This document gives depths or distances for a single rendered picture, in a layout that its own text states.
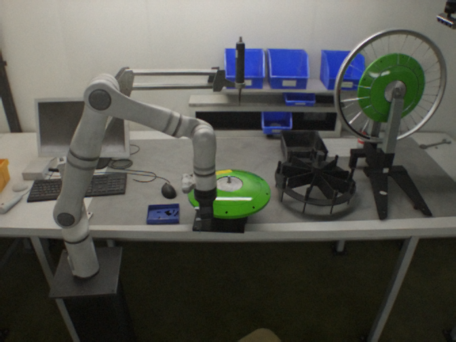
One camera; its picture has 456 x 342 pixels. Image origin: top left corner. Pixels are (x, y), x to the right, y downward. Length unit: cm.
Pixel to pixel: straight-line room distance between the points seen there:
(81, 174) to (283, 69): 136
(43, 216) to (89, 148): 65
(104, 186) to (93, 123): 67
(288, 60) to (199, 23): 52
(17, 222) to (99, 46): 107
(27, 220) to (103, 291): 51
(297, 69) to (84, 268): 150
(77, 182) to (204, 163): 38
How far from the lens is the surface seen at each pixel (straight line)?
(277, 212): 154
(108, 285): 138
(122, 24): 215
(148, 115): 103
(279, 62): 212
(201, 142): 105
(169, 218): 147
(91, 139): 110
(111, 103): 101
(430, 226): 166
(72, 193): 118
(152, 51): 214
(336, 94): 161
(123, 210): 159
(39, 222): 165
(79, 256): 135
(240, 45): 151
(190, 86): 145
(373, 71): 163
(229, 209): 128
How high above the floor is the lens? 184
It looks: 31 degrees down
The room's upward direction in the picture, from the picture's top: straight up
